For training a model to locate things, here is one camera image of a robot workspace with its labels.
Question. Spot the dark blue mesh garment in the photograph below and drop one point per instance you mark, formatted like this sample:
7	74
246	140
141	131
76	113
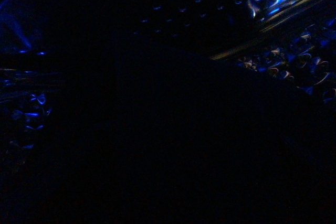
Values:
168	137

